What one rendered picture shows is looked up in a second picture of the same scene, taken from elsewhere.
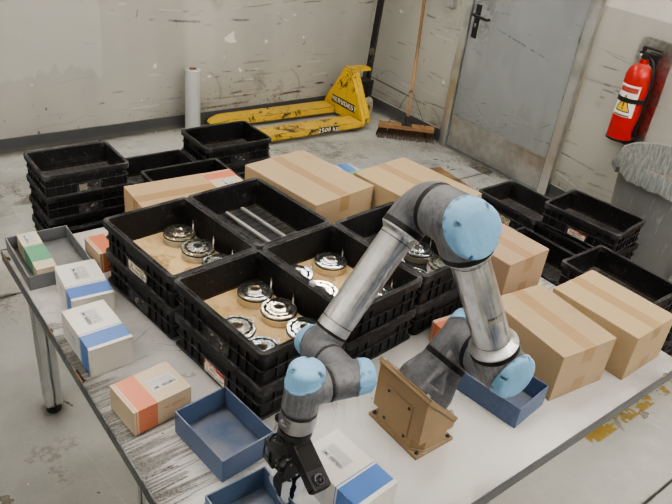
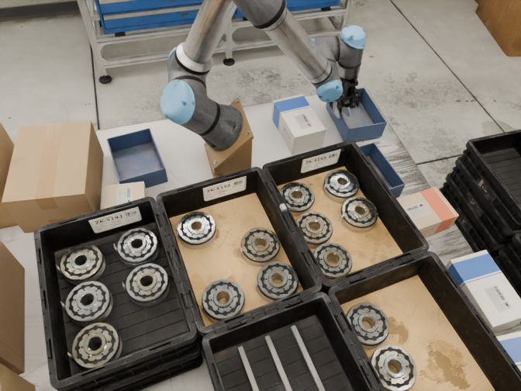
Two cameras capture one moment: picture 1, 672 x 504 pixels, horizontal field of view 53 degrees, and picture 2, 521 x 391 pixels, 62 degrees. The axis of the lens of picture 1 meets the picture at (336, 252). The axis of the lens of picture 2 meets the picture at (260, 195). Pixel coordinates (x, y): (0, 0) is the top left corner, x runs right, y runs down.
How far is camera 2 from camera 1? 2.21 m
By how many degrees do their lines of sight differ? 94
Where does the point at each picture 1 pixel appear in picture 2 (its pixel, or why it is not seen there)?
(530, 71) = not seen: outside the picture
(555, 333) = (68, 141)
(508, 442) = (166, 134)
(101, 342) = (477, 257)
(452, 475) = not seen: hidden behind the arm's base
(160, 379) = (419, 212)
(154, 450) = (412, 186)
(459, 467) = not seen: hidden behind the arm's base
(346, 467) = (299, 114)
